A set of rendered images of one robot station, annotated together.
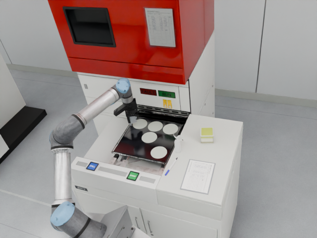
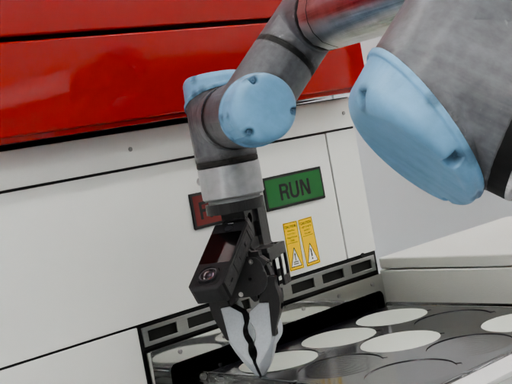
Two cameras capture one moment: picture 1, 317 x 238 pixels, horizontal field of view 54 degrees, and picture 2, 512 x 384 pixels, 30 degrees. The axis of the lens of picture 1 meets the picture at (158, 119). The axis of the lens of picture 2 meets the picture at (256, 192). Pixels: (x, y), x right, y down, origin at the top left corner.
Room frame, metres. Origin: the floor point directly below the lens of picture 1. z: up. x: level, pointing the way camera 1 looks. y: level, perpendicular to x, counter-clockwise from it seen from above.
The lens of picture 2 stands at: (1.14, 1.22, 1.18)
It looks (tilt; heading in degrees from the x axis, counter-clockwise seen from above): 3 degrees down; 293
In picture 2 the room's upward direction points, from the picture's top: 10 degrees counter-clockwise
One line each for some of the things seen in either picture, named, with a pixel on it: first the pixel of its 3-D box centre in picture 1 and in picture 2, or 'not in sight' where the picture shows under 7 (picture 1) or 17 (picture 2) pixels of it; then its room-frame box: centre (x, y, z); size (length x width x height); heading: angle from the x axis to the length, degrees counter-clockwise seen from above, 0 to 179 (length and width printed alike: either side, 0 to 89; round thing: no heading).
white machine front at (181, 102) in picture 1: (133, 97); (156, 283); (1.76, 0.15, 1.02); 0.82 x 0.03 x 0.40; 63
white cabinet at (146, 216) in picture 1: (163, 198); not in sight; (1.34, 0.05, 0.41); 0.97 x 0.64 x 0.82; 63
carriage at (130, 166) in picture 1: (136, 172); not in sight; (1.22, 0.18, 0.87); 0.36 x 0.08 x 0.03; 63
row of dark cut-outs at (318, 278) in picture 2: (157, 109); (270, 296); (1.67, -0.01, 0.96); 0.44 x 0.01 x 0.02; 63
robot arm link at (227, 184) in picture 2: (127, 97); (228, 184); (1.61, 0.18, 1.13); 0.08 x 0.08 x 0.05
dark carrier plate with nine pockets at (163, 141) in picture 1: (149, 137); (400, 343); (1.47, 0.08, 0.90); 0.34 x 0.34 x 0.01; 63
